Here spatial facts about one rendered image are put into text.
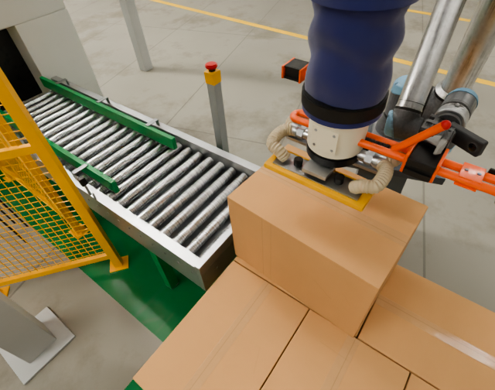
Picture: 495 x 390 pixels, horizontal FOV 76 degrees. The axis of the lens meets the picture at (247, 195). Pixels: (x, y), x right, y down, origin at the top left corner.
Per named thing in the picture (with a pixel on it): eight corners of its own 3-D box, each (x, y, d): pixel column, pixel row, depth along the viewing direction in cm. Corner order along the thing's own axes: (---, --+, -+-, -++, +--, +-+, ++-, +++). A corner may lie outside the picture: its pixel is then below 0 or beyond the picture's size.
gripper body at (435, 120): (411, 148, 93) (425, 128, 99) (442, 160, 89) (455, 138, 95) (420, 127, 87) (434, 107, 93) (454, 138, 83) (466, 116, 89)
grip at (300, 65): (281, 78, 123) (281, 65, 119) (292, 69, 127) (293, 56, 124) (299, 83, 119) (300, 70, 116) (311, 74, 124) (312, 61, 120)
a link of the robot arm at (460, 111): (461, 133, 97) (476, 106, 90) (456, 141, 95) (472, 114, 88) (431, 124, 101) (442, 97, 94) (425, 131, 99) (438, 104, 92)
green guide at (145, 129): (43, 86, 272) (38, 76, 266) (55, 81, 278) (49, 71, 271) (174, 150, 203) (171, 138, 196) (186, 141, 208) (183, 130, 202)
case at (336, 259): (235, 254, 148) (226, 196, 119) (285, 203, 168) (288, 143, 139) (353, 338, 120) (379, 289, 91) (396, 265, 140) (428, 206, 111)
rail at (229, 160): (61, 97, 288) (50, 77, 274) (66, 95, 291) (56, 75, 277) (274, 203, 187) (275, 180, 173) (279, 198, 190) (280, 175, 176)
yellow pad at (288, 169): (263, 167, 104) (263, 155, 101) (280, 151, 110) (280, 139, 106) (361, 213, 89) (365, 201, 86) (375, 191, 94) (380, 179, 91)
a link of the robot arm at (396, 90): (388, 101, 164) (398, 69, 151) (423, 110, 158) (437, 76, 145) (380, 116, 155) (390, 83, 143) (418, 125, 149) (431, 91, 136)
